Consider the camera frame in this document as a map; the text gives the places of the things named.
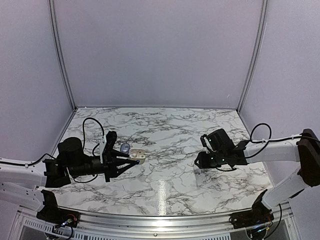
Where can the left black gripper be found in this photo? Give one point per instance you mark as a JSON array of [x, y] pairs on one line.
[[115, 163]]

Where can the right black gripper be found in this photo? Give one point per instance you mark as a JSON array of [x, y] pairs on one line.
[[203, 164]]

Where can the purple earbud charging case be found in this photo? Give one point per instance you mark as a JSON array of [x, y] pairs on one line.
[[125, 148]]

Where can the white charging case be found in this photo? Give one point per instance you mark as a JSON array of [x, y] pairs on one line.
[[137, 154]]

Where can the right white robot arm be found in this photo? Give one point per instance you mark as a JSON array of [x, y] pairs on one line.
[[301, 148]]

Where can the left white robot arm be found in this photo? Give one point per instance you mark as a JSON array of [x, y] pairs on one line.
[[29, 184]]

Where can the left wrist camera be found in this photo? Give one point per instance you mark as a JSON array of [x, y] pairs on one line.
[[107, 144]]

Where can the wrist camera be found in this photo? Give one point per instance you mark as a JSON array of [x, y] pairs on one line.
[[203, 139], [107, 144]]

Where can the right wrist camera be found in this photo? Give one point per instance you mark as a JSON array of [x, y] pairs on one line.
[[203, 139]]

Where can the aluminium front rail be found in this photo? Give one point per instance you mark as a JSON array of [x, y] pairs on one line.
[[104, 226]]

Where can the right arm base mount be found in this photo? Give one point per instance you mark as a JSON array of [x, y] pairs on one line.
[[258, 214]]

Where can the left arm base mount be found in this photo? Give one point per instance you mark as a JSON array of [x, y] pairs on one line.
[[51, 213]]

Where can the right aluminium frame post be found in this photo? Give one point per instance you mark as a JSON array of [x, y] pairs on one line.
[[255, 54]]

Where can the aluminium frame post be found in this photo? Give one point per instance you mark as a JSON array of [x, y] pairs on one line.
[[59, 53], [255, 54]]

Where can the left aluminium frame post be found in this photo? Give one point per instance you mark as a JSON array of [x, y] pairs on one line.
[[59, 53]]

